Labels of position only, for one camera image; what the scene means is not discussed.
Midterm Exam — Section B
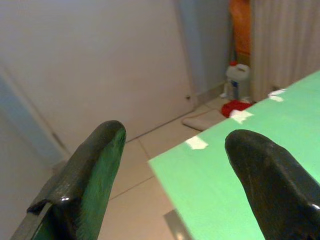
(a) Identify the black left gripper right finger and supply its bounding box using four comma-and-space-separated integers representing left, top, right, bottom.
224, 129, 320, 240

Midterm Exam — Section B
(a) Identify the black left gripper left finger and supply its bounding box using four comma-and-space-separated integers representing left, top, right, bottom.
26, 119, 127, 240

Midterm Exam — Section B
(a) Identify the green table cover sheet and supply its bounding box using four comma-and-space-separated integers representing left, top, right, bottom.
147, 70, 320, 240

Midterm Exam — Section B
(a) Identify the white tape piece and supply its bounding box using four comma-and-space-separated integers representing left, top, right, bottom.
229, 109, 255, 125
267, 88, 287, 103
185, 136, 209, 151

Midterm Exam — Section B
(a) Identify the red cloth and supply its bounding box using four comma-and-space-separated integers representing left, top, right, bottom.
221, 99, 253, 118

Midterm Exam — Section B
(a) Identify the white floor pad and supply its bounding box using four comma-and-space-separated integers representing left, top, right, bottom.
181, 109, 225, 131

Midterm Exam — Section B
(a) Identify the white plastic jug red cap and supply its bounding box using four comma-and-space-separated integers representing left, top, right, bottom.
226, 61, 252, 101

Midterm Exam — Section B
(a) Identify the white pleated curtain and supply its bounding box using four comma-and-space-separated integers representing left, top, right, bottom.
250, 0, 320, 101

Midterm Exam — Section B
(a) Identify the orange hanging fabric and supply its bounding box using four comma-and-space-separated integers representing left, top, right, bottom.
229, 0, 252, 57

